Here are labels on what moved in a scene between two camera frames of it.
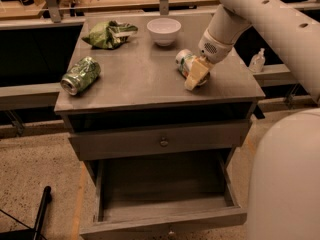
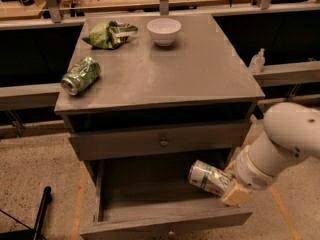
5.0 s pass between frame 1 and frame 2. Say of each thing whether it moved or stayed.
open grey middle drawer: stayed
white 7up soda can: moved
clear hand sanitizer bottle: stayed
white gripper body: moved
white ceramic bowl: stayed
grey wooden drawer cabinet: stayed
